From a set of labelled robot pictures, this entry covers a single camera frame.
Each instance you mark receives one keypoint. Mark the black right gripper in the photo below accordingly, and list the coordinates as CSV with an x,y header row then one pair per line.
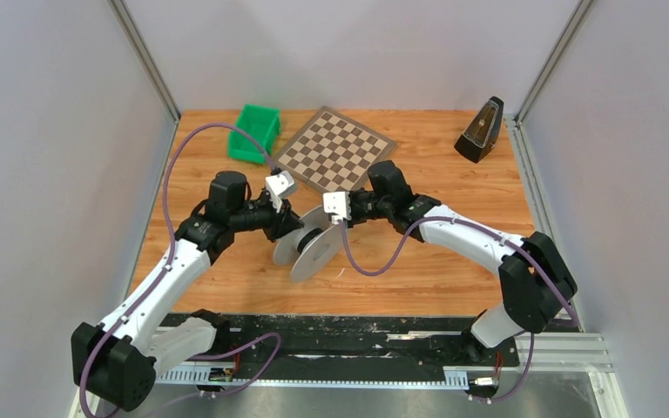
x,y
350,223

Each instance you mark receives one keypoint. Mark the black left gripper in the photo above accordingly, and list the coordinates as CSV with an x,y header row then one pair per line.
x,y
283,223

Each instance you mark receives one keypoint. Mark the white perforated cable spool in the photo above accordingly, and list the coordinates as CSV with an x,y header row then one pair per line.
x,y
309,248

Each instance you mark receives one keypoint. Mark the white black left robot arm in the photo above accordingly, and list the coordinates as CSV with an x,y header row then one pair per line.
x,y
120,358

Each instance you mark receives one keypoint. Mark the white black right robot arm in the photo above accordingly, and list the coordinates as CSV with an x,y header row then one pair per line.
x,y
535,282

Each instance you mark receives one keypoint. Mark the wooden chessboard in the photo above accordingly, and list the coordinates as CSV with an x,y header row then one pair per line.
x,y
332,152

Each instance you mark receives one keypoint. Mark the green plastic bin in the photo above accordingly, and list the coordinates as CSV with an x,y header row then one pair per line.
x,y
263,125

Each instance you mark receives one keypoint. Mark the black wooden metronome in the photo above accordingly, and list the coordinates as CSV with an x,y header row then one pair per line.
x,y
481,135

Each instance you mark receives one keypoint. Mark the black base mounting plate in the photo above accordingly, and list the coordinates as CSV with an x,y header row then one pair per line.
x,y
357,348

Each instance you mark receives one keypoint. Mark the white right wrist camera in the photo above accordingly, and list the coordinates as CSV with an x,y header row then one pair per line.
x,y
337,206

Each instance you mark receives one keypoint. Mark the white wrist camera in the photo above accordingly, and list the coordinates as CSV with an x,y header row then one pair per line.
x,y
279,187
337,206

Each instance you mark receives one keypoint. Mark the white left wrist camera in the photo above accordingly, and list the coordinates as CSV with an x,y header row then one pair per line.
x,y
279,187

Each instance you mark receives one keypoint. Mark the left aluminium frame post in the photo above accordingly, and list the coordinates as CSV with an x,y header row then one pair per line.
x,y
127,22

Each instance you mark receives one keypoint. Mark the aluminium frame post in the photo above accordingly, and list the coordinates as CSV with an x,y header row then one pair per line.
x,y
127,22
572,26

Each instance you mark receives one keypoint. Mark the right aluminium frame post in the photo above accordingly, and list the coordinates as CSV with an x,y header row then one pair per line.
x,y
572,26

